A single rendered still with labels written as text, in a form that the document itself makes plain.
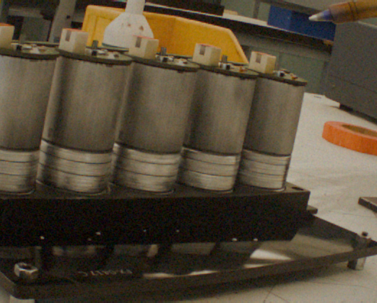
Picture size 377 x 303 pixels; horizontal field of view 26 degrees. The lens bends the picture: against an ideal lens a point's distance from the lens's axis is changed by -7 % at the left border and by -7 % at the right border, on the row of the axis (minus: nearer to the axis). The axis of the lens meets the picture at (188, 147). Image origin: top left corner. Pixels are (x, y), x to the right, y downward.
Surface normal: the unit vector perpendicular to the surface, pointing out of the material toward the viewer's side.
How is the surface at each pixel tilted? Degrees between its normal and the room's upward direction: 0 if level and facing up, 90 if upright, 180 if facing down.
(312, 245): 0
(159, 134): 90
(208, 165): 90
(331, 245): 0
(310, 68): 90
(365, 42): 90
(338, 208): 0
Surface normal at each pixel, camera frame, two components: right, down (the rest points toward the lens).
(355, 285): 0.20, -0.96
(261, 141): -0.18, 0.15
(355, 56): -0.89, -0.10
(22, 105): 0.48, 0.26
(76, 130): 0.07, 0.20
